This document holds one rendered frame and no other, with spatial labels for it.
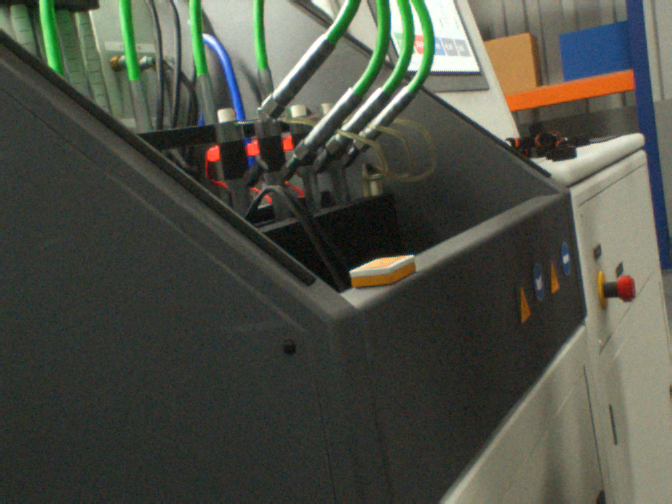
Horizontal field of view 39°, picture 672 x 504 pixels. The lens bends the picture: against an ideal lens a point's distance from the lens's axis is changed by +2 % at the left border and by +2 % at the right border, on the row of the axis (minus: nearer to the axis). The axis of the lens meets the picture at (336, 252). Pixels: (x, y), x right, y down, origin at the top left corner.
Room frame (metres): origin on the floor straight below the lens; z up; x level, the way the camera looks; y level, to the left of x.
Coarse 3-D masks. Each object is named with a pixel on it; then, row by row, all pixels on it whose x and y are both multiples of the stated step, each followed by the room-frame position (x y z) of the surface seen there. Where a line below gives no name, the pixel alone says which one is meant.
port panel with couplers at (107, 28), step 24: (96, 24) 1.24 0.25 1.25; (120, 24) 1.28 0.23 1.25; (144, 24) 1.33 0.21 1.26; (120, 48) 1.27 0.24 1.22; (144, 48) 1.32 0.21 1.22; (120, 72) 1.26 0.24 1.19; (144, 72) 1.31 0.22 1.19; (120, 96) 1.25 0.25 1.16; (120, 120) 1.24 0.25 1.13; (168, 120) 1.34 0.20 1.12
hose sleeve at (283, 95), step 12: (324, 36) 0.89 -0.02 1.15; (312, 48) 0.90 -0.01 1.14; (324, 48) 0.89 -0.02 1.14; (300, 60) 0.91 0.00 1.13; (312, 60) 0.89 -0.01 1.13; (324, 60) 0.90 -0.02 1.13; (300, 72) 0.90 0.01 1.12; (312, 72) 0.90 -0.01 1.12; (288, 84) 0.91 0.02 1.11; (300, 84) 0.91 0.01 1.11; (276, 96) 0.91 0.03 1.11; (288, 96) 0.91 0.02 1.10
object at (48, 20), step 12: (48, 0) 1.03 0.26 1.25; (348, 0) 0.88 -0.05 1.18; (360, 0) 0.88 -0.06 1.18; (48, 12) 1.03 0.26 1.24; (348, 12) 0.88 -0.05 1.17; (48, 24) 1.03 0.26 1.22; (336, 24) 0.88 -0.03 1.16; (348, 24) 0.88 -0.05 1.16; (48, 36) 1.03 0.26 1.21; (336, 36) 0.89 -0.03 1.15; (48, 48) 1.03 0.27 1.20; (48, 60) 1.04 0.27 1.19; (60, 60) 1.04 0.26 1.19; (60, 72) 1.04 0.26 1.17
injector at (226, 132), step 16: (224, 128) 0.94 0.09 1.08; (240, 128) 0.95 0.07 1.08; (224, 144) 0.94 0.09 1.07; (240, 144) 0.94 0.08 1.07; (224, 160) 0.94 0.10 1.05; (240, 160) 0.94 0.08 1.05; (224, 176) 0.95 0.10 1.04; (240, 176) 0.94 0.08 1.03; (256, 176) 0.94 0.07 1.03; (240, 192) 0.94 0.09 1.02; (240, 208) 0.94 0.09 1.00
